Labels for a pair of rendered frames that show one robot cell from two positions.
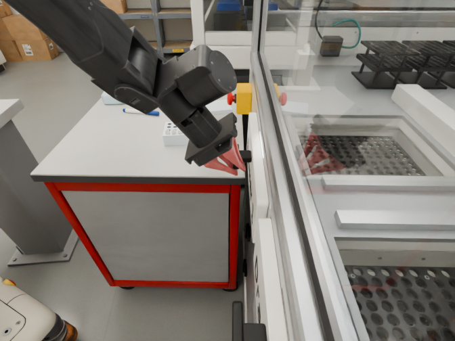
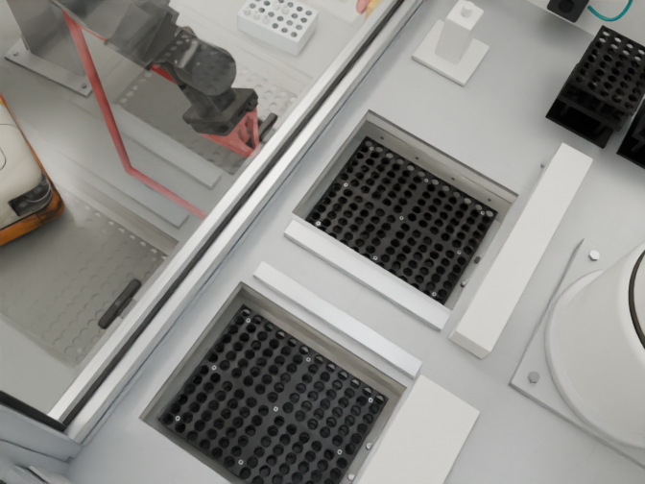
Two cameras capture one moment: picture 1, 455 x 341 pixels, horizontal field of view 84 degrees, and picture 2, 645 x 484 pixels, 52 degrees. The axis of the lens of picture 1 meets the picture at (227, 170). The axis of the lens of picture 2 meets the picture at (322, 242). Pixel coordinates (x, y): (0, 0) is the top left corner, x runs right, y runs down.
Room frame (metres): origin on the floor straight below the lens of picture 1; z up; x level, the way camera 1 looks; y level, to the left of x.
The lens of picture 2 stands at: (-0.04, -0.31, 1.72)
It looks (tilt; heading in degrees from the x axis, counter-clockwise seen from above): 66 degrees down; 21
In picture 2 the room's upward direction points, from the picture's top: 11 degrees clockwise
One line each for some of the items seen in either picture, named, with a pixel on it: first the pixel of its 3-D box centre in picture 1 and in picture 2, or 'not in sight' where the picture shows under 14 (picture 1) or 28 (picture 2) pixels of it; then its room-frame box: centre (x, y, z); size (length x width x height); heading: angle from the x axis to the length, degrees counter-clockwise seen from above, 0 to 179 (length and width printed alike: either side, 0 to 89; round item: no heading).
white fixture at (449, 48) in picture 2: not in sight; (459, 31); (0.66, -0.19, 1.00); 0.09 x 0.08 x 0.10; 89
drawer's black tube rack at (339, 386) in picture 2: not in sight; (274, 413); (0.08, -0.25, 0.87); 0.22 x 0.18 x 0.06; 89
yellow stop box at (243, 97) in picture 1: (242, 98); not in sight; (0.73, -0.05, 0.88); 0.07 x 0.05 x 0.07; 179
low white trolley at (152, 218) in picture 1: (175, 193); not in sight; (0.82, 0.24, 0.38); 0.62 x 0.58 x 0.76; 179
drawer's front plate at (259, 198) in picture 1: (254, 168); not in sight; (0.40, -0.06, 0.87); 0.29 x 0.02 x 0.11; 179
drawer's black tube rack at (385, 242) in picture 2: not in sight; (397, 227); (0.40, -0.26, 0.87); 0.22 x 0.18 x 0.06; 89
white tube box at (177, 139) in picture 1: (184, 132); not in sight; (0.69, 0.14, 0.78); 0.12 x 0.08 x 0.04; 94
